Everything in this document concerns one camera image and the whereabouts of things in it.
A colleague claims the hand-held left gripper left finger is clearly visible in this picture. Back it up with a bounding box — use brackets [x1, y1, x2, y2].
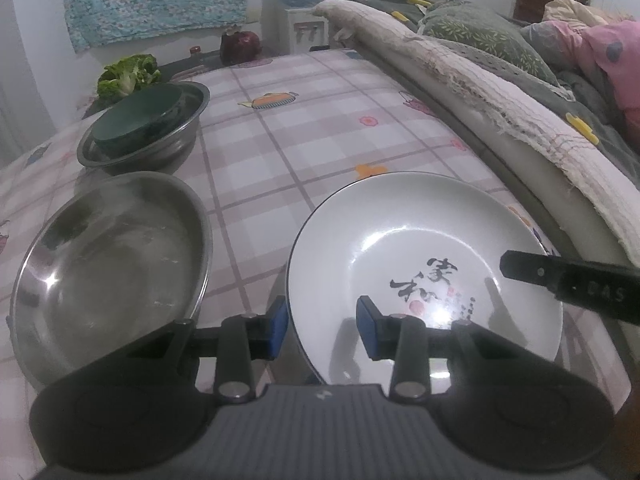
[122, 296, 290, 406]

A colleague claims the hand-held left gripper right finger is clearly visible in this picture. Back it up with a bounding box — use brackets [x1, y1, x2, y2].
[356, 296, 523, 404]

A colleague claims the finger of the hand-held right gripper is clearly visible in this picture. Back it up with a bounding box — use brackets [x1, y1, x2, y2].
[500, 249, 563, 302]

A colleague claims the white ceramic plate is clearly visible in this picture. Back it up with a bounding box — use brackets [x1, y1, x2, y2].
[286, 171, 565, 387]

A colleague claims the wide shallow steel bowl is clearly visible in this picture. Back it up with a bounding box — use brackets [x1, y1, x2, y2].
[10, 171, 214, 397]

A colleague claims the deep steel bowl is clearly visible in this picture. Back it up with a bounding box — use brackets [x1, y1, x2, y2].
[76, 81, 211, 174]

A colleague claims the green ceramic bowl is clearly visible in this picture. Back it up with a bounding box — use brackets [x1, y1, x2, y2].
[91, 84, 184, 157]

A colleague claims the grey quilt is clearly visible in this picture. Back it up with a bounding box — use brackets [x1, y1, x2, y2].
[325, 0, 640, 182]

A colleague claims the white frayed blanket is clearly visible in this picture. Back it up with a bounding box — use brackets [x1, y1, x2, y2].
[312, 0, 640, 267]

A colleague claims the pink checked tablecloth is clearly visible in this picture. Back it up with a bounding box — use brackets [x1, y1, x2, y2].
[0, 49, 621, 411]

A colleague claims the pink quilt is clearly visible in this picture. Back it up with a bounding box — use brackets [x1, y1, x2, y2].
[542, 0, 640, 137]

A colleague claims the green leaf print pillow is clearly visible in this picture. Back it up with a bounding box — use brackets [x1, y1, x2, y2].
[417, 7, 562, 87]

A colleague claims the green lettuce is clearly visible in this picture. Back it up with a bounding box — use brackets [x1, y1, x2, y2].
[96, 54, 161, 102]

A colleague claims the white water dispenser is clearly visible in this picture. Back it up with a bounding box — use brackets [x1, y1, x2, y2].
[285, 5, 329, 54]

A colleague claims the blue patterned wall cloth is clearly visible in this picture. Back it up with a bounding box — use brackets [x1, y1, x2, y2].
[62, 0, 252, 54]

